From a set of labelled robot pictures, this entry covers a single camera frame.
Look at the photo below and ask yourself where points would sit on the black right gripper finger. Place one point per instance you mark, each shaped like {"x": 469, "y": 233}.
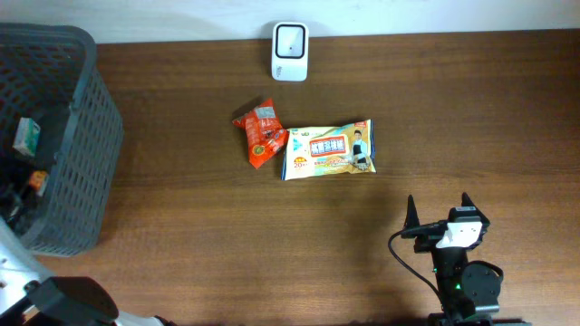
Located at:
{"x": 411, "y": 220}
{"x": 466, "y": 201}

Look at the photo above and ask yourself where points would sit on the grey plastic lattice basket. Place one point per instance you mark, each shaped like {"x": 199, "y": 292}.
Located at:
{"x": 49, "y": 74}

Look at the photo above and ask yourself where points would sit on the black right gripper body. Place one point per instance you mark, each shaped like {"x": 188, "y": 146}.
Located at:
{"x": 426, "y": 230}

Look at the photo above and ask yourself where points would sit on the green white small box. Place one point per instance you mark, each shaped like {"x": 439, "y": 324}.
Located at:
{"x": 27, "y": 137}

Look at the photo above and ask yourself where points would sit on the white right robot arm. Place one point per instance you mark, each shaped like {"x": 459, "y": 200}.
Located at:
{"x": 468, "y": 290}

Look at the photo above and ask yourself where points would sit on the white barcode scanner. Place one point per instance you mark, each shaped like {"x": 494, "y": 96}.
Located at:
{"x": 290, "y": 49}

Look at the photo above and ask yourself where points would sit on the red snack bag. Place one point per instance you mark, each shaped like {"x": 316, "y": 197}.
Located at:
{"x": 264, "y": 132}

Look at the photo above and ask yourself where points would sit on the yellow wet wipes pack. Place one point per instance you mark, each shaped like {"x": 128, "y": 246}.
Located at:
{"x": 322, "y": 151}

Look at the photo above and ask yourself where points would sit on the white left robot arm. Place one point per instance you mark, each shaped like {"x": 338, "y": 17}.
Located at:
{"x": 32, "y": 295}

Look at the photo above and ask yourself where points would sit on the orange small item in basket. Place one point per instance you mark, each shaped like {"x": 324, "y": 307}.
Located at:
{"x": 38, "y": 182}

